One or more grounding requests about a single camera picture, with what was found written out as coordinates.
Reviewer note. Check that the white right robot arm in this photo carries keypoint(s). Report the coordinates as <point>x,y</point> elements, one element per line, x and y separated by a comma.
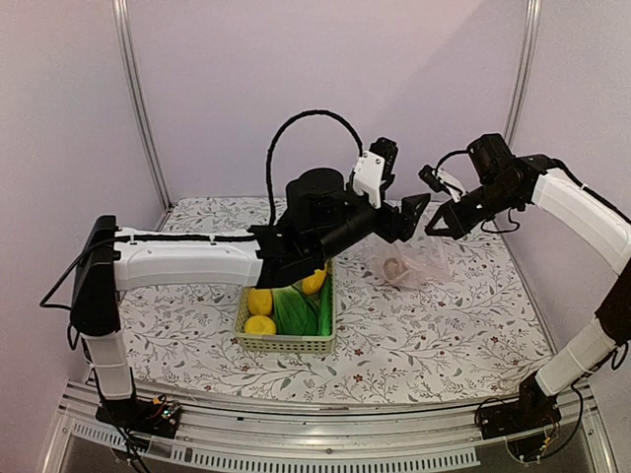
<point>509,183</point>

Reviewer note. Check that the left aluminium corner post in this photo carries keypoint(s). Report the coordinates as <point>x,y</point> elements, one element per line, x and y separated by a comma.
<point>133,80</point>

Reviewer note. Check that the floral tablecloth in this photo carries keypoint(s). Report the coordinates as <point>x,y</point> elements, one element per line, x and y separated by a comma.
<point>474,335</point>

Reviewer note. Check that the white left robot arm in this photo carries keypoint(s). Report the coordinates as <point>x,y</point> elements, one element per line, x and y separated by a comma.
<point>119,260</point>

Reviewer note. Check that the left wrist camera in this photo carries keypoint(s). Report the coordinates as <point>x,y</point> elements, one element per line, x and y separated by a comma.
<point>373,174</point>

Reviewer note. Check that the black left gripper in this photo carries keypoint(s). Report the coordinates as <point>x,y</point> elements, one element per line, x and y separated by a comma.
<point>391,231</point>

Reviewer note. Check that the yellow lemon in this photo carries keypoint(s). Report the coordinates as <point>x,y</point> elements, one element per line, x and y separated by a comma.
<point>260,325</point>
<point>260,302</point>

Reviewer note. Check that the aluminium front rail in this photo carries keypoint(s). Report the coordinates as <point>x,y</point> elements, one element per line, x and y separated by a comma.
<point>224,433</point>

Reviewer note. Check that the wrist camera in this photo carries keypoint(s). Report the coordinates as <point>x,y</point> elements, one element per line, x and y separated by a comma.
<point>373,174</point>
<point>440,180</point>

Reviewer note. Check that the brown potato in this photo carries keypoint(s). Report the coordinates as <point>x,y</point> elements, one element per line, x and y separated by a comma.
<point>394,269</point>

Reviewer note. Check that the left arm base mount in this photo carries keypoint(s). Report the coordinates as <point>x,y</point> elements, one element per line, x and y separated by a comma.
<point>158,417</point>

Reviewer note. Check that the clear zip top bag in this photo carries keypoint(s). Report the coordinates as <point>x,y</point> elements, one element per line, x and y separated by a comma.
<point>424,255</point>

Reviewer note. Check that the yellow orange mango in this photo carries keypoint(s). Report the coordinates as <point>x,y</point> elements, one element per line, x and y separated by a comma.
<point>313,284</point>

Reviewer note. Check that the pale green perforated basket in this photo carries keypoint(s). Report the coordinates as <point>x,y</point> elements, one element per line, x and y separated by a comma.
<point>283,343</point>

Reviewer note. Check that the dark green cucumber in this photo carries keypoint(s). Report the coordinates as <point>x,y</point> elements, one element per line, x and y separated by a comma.
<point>325,310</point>

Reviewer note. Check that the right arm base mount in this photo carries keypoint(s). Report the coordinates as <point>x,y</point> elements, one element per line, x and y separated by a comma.
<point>532,410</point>

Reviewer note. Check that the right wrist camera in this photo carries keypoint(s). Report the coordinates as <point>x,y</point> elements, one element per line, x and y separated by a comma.
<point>440,180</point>

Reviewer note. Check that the green white bok choy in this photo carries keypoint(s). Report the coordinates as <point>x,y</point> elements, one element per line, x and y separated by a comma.
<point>294,314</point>

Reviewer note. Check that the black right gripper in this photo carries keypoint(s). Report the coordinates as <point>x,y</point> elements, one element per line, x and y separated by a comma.
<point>458,225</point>

